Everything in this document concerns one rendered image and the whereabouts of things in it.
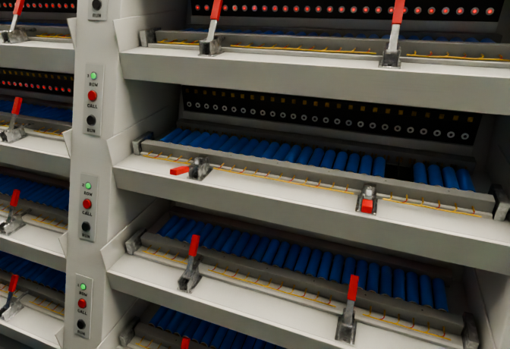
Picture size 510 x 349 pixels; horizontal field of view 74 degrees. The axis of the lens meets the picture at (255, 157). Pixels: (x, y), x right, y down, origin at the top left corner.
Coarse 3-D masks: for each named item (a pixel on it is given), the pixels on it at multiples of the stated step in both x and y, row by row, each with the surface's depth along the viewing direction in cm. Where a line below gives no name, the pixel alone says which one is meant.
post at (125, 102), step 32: (128, 0) 57; (160, 0) 65; (96, 32) 58; (128, 96) 61; (160, 96) 70; (96, 160) 60; (128, 192) 65; (96, 224) 62; (96, 256) 62; (96, 288) 63; (64, 320) 67; (96, 320) 64
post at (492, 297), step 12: (504, 120) 53; (504, 132) 52; (492, 144) 56; (504, 144) 51; (480, 276) 52; (492, 276) 48; (504, 276) 44; (480, 288) 51; (492, 288) 47; (504, 288) 43; (492, 300) 46; (504, 300) 43; (492, 312) 46; (504, 312) 42; (492, 324) 45; (504, 324) 42; (504, 336) 42; (504, 348) 42
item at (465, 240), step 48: (432, 144) 57; (144, 192) 59; (192, 192) 55; (240, 192) 52; (288, 192) 51; (336, 192) 51; (480, 192) 51; (384, 240) 46; (432, 240) 44; (480, 240) 42
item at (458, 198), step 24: (144, 144) 62; (168, 144) 61; (216, 168) 56; (240, 168) 57; (264, 168) 55; (288, 168) 53; (312, 168) 53; (384, 192) 49; (408, 192) 48; (432, 192) 47; (456, 192) 47; (480, 216) 44
